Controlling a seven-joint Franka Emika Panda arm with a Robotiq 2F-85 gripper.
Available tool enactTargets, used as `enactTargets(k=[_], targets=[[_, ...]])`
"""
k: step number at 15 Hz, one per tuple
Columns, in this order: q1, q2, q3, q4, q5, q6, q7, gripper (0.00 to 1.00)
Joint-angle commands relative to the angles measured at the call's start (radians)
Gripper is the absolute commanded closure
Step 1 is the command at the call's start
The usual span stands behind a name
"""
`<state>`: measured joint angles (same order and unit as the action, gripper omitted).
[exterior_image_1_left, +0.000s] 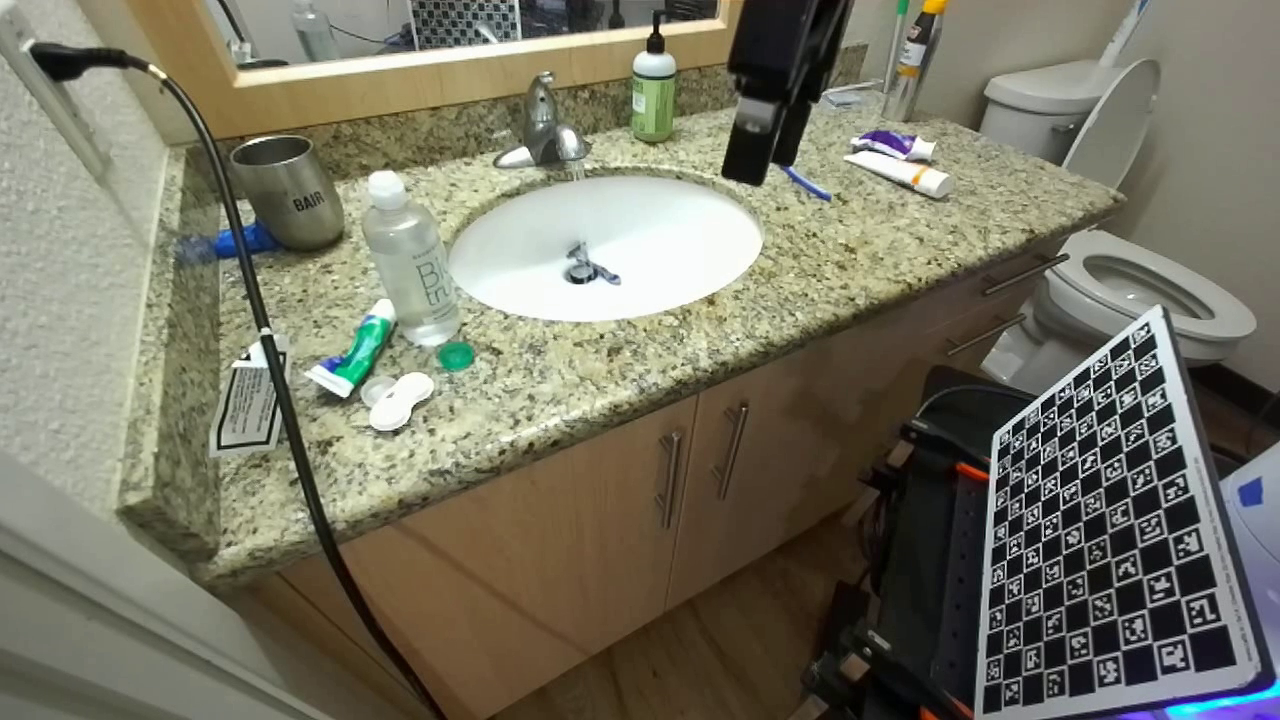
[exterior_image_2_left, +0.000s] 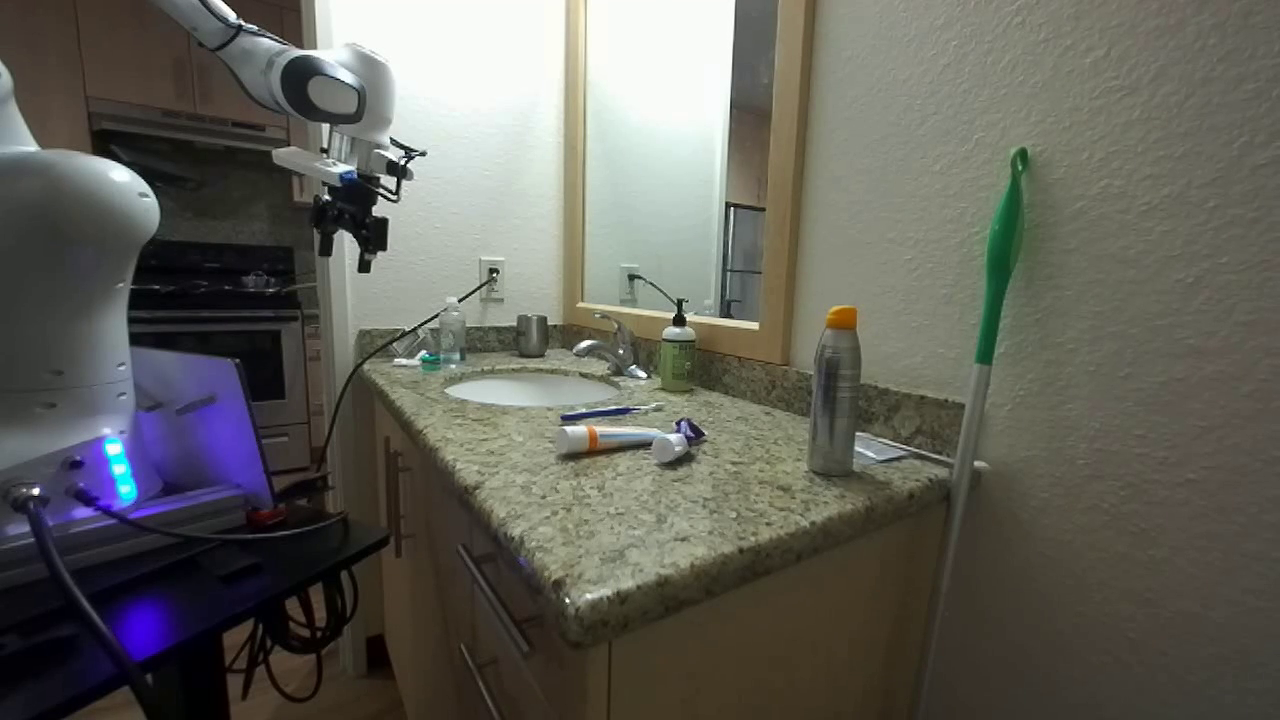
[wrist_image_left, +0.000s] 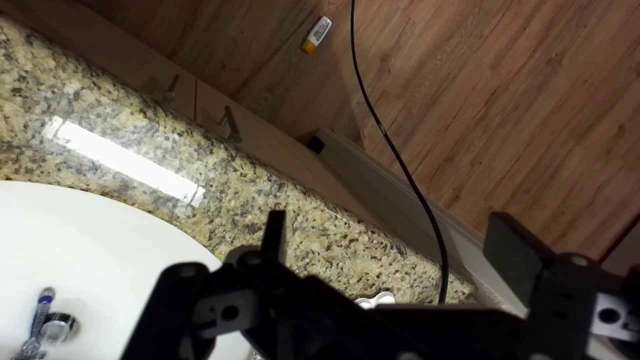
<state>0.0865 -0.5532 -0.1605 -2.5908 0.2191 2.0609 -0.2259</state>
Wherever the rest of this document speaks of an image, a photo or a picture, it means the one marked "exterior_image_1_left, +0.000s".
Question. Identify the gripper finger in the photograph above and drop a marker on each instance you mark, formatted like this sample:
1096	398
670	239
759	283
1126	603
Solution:
748	150
792	135

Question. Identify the blue toothbrush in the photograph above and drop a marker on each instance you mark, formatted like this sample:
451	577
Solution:
808	184

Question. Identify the purple white tube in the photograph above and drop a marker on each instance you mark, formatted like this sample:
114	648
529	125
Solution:
893	145

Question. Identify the green soap dispenser bottle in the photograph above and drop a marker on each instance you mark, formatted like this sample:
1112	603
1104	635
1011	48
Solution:
653	95

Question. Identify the white orange tube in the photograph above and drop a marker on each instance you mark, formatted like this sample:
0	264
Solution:
905	174

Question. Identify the white sink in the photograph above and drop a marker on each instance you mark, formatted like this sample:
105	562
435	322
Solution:
660	235

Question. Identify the spray can with yellow cap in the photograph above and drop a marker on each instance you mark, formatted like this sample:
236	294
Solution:
915	60

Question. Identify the sink drain stopper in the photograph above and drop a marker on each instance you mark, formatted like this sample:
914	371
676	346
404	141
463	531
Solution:
584	266

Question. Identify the silver tap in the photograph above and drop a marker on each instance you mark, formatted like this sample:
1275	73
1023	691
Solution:
543	125

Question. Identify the wooden drawer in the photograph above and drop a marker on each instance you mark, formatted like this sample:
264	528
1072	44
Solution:
950	365
960	285

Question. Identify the narrow wooden cabinet door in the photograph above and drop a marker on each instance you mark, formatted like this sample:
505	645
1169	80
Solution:
800	440

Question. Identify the wood framed mirror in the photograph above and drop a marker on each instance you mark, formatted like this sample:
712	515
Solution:
400	88

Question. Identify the clear solution bottle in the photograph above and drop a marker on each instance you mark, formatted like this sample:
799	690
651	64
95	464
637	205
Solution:
412	260

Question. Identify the green bottle cap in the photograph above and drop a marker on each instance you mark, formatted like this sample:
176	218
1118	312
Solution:
456	356

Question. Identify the white toilet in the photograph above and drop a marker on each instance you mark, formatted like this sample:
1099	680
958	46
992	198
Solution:
1130	290

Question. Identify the white contact lens case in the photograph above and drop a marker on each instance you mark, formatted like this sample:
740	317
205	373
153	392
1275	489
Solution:
402	398

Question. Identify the green white toothpaste tube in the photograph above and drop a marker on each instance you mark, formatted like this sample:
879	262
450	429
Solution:
358	350

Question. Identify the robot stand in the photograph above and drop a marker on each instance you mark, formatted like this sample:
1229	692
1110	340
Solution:
925	560

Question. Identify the steel tumbler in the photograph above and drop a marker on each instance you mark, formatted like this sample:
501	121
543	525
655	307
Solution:
292	195

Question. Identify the wide wooden cabinet door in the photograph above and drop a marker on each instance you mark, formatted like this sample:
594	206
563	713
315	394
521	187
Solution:
540	560

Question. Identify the black white calibration board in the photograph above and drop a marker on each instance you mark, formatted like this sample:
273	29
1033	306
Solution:
1100	540

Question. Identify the blue razor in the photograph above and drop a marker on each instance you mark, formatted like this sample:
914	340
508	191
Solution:
240	241

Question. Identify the wall socket plate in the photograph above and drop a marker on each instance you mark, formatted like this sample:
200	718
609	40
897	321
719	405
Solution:
55	110

